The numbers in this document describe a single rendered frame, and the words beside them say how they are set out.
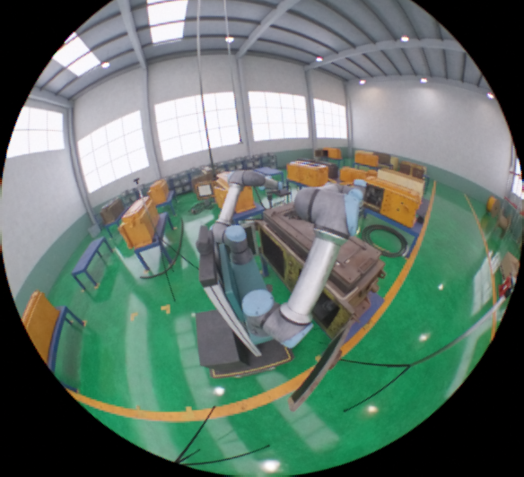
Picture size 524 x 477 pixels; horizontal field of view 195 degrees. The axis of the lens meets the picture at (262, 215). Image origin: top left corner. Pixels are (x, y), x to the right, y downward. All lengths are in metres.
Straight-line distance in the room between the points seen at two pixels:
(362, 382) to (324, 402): 0.51
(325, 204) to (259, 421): 2.25
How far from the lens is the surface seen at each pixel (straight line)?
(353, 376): 2.34
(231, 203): 1.04
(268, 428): 2.29
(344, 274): 1.11
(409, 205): 3.48
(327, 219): 0.43
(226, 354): 1.43
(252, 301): 0.57
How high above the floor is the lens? 2.18
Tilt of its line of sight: 28 degrees down
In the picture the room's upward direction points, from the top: 7 degrees counter-clockwise
